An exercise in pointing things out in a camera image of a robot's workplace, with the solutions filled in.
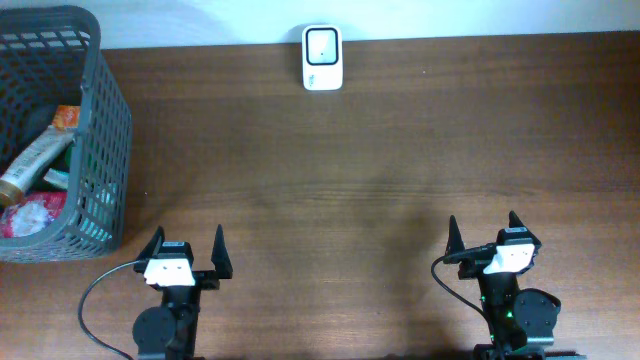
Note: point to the white barcode scanner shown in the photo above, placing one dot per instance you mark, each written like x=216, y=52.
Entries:
x=322, y=58

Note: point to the white floral cream tube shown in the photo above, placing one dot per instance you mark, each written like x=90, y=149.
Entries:
x=26, y=167

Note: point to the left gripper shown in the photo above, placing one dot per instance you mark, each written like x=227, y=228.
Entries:
x=209, y=279

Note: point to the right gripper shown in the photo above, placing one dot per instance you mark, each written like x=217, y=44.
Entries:
x=471, y=267

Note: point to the small orange tissue pack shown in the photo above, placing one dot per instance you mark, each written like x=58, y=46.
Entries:
x=66, y=117

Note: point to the small teal tissue pack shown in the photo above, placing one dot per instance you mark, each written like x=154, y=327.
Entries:
x=57, y=178

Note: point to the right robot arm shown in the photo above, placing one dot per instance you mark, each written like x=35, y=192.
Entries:
x=520, y=320

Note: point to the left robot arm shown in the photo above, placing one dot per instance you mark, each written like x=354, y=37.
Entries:
x=169, y=330

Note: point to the dark grey plastic basket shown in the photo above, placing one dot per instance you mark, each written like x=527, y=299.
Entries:
x=51, y=56

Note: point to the red purple pad package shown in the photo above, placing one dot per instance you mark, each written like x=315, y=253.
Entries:
x=33, y=214

